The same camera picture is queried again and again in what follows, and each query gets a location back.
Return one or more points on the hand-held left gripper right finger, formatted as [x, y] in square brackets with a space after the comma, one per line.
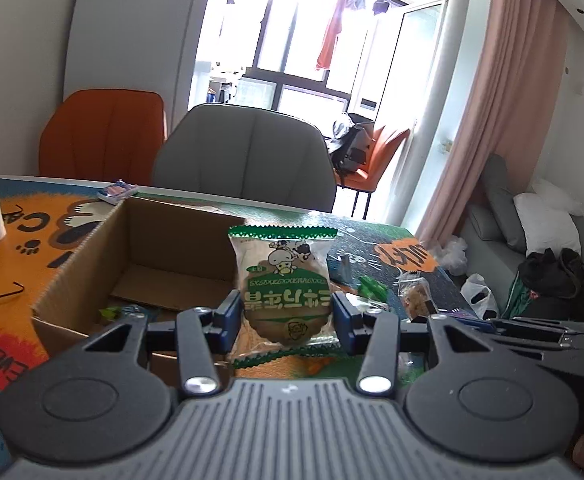
[344, 325]

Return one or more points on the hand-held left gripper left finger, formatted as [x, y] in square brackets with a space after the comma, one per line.
[229, 322]

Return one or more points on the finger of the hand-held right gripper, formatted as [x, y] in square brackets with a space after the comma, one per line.
[547, 327]

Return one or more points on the green pastry packet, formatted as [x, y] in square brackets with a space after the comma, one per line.
[284, 280]

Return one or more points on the brown cardboard box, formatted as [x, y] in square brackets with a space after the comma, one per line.
[171, 240]

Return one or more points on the small green snack packet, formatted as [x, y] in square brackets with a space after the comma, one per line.
[372, 287]

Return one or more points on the dark bag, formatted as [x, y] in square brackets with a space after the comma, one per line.
[557, 280]

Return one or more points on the white plastic bag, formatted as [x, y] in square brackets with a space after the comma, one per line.
[479, 295]

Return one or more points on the clear packet with brown snack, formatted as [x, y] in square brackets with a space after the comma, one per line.
[416, 297]

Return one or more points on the white pillow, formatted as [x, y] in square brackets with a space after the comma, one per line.
[547, 225]
[557, 192]

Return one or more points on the grey sofa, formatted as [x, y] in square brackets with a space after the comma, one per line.
[487, 240]

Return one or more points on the clear crumpled plastic bag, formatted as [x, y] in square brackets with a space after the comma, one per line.
[449, 255]

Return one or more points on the grey sofa cushion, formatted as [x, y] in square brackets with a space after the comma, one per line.
[504, 200]

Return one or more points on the grey chair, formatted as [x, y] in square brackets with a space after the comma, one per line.
[242, 155]

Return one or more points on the orange chair with black legs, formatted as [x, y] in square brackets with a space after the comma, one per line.
[382, 157]

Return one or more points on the blue tissue pack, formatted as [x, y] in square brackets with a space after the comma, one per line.
[116, 191]

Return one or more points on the black grey backpack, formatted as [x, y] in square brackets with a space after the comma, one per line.
[353, 142]

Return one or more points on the pink curtain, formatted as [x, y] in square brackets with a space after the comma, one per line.
[497, 110]

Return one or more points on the red hanging garment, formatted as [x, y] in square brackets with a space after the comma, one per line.
[331, 30]

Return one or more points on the dark hanging garment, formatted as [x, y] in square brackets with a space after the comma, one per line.
[381, 5]

